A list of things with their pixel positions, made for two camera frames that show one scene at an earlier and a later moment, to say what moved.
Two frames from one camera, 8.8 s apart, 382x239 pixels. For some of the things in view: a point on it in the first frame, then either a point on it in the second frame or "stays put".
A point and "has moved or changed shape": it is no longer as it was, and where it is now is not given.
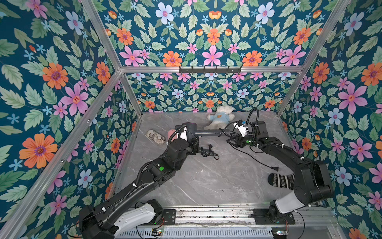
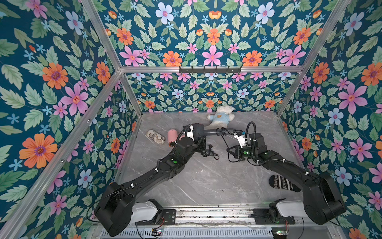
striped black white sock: x=281 y=180 stays put
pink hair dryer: x=169 y=133 stays put
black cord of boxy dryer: x=274 y=168 has moved or changed shape
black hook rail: x=210 y=70 stays put
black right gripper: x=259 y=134 → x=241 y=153
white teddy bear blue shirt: x=223 y=115 stays put
